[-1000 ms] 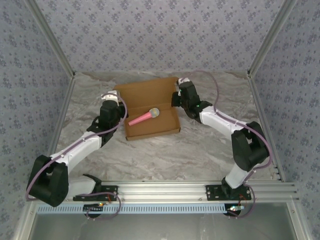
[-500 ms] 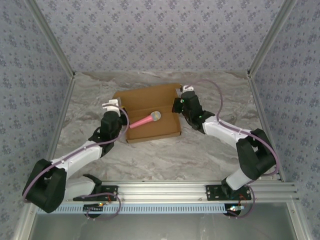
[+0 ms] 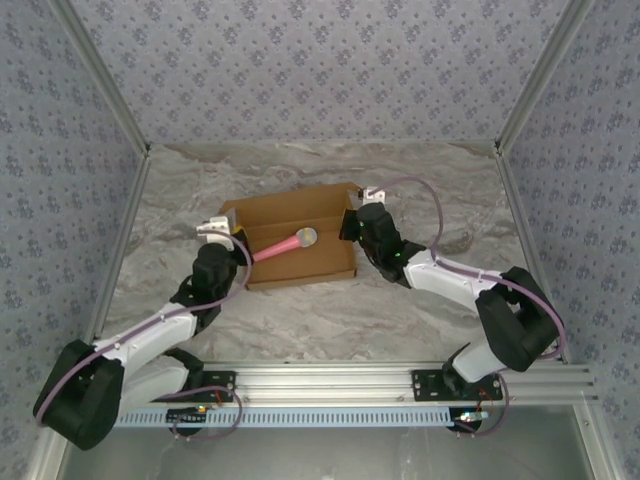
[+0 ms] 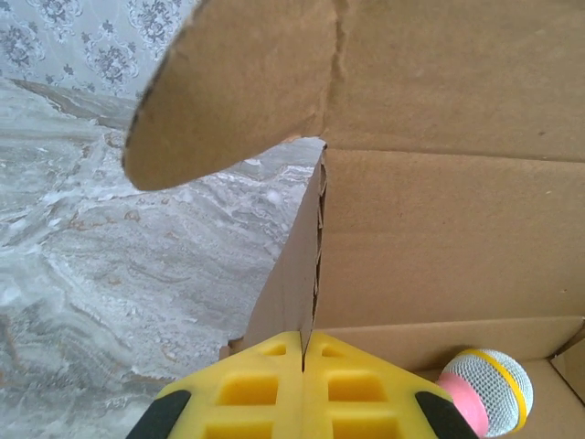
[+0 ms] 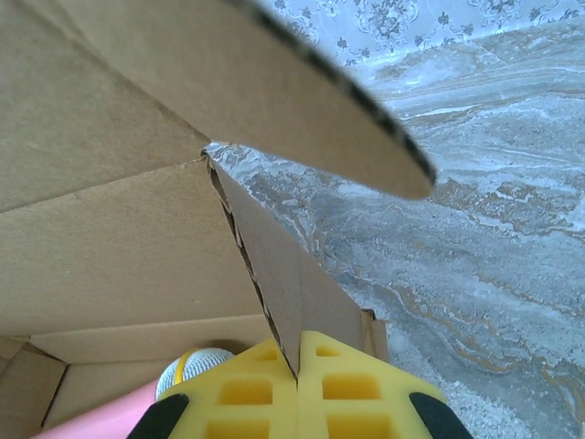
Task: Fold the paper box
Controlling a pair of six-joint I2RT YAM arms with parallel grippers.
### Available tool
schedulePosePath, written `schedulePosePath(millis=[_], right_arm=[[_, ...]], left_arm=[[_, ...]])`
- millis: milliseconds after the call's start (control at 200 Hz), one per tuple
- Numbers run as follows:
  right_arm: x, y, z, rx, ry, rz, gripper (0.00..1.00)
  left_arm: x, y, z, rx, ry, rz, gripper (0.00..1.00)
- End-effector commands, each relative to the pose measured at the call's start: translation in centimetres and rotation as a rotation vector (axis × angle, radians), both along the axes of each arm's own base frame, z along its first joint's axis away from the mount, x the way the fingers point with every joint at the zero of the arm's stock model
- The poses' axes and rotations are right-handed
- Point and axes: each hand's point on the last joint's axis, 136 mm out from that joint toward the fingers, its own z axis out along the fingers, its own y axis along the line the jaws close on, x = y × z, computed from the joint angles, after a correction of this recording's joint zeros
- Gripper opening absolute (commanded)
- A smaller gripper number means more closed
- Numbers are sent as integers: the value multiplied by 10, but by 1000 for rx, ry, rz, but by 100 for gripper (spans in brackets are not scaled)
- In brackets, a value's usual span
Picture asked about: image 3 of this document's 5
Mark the small controller board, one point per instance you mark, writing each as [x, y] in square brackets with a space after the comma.
[470, 419]

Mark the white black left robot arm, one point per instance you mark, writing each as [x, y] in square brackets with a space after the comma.
[80, 400]

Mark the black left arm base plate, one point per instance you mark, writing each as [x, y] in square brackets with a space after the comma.
[227, 377]

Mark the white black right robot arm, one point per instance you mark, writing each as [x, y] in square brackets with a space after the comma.
[520, 325]

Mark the steel bottom panel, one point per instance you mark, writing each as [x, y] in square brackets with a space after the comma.
[325, 455]

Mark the aluminium frame post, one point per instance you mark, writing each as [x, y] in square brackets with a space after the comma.
[104, 75]
[542, 75]

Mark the brown cardboard box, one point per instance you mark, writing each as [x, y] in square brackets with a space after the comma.
[300, 270]

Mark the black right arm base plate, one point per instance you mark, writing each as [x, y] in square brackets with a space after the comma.
[425, 385]

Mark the aluminium side rail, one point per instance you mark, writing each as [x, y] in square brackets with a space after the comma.
[117, 250]
[520, 225]

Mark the pink toy microphone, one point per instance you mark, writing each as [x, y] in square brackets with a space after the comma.
[280, 246]

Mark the aluminium mounting rail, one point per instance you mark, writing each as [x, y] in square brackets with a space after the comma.
[325, 382]

